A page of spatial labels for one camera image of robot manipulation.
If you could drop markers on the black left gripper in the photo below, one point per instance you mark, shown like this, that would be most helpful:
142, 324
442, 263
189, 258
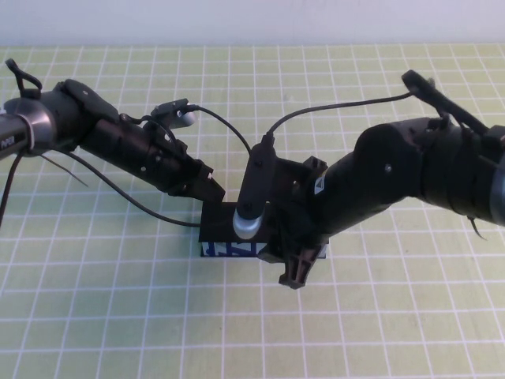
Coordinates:
158, 162

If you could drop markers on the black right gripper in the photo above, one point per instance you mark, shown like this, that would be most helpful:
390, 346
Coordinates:
292, 185

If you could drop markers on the black glasses case box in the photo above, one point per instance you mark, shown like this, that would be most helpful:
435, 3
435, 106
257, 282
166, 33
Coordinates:
217, 217

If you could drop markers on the short black zip tie right arm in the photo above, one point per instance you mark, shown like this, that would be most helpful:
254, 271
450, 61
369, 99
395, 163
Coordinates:
476, 227

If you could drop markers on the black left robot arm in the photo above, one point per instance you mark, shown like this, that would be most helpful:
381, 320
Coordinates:
39, 114

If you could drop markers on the black zip tie left arm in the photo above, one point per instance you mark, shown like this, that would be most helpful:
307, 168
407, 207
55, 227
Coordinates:
65, 170

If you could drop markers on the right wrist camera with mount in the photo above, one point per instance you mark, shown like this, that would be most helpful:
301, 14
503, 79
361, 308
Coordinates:
256, 177

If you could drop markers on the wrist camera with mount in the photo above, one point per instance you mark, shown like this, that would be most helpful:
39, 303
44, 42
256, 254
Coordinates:
256, 177
181, 116

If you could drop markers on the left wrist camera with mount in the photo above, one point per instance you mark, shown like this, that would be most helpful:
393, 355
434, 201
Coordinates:
181, 116

